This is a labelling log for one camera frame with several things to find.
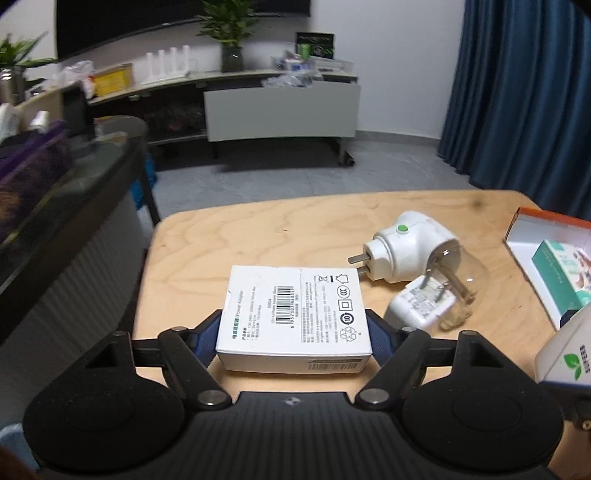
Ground blue plastic bag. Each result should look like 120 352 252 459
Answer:
131 152 158 208

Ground white bottle with green leaf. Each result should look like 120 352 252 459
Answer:
534 307 591 393

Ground white plug adapter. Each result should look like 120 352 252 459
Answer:
347 211 458 283

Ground white power adapter box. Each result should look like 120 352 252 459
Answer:
215 265 374 374

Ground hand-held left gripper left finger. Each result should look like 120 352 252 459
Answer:
69 310 232 411

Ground black rectangular object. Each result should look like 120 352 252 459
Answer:
61 80 95 137

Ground yellow box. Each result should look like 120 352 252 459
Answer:
92 64 134 97

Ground blue and white small box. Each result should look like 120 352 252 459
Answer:
272 55 315 73

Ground leafy plant in glass vase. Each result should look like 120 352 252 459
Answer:
0 32 58 104

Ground stack of books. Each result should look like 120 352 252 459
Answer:
318 58 356 75

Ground potted green plant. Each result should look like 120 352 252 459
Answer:
196 0 262 73

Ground white plastic bag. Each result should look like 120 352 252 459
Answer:
60 60 95 93

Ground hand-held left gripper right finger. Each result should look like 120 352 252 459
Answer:
355 310 518 409

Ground purple fluffy cloth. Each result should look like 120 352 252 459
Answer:
0 119 75 185

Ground black glass side table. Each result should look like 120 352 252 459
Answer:
0 115 162 344

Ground dark blue curtain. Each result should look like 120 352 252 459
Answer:
438 0 591 217

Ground green and black box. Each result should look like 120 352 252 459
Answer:
295 31 334 60

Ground clear plastic bags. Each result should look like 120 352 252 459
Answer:
261 71 324 89

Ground white router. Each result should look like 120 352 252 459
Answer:
141 45 191 85

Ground orange and white cardboard box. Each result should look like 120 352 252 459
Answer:
503 207 591 330

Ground white and black television cabinet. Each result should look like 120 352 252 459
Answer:
18 69 362 167

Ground white charger with clear cap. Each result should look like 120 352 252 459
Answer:
385 244 491 334

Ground teal and white bandage box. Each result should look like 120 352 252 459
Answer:
531 239 591 311

